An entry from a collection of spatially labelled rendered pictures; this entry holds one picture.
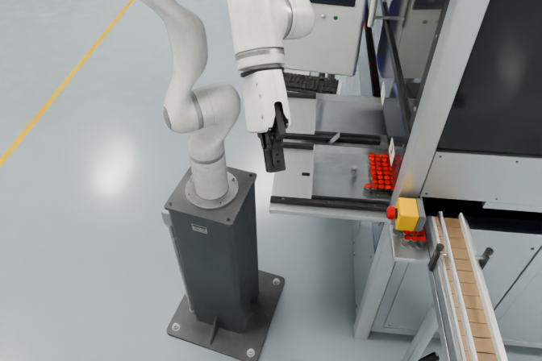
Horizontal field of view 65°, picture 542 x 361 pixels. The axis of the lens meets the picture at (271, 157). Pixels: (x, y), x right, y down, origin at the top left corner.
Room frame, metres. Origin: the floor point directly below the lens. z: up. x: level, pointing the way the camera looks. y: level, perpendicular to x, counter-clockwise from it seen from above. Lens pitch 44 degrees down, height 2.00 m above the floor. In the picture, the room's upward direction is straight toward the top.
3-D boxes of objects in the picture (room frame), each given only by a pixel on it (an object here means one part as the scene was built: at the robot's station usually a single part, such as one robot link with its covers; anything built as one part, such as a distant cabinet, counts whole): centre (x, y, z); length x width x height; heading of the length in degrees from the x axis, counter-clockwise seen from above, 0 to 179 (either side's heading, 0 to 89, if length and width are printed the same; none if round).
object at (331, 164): (1.07, -0.32, 0.90); 0.34 x 0.26 x 0.04; 84
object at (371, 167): (1.07, -0.36, 0.91); 0.18 x 0.02 x 0.05; 174
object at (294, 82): (1.79, -0.13, 0.82); 0.40 x 0.14 x 0.02; 76
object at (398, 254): (0.79, -0.45, 0.87); 0.14 x 0.13 x 0.02; 84
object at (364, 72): (1.92, -0.50, 0.73); 1.98 x 0.01 x 0.25; 174
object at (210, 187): (1.04, 0.21, 0.95); 0.19 x 0.19 x 0.18
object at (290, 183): (1.25, -0.27, 0.87); 0.70 x 0.48 x 0.02; 174
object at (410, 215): (0.81, -0.41, 1.00); 0.08 x 0.07 x 0.07; 84
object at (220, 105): (1.05, 0.18, 1.16); 0.19 x 0.12 x 0.24; 118
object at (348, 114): (1.41, -0.36, 0.90); 0.34 x 0.26 x 0.04; 84
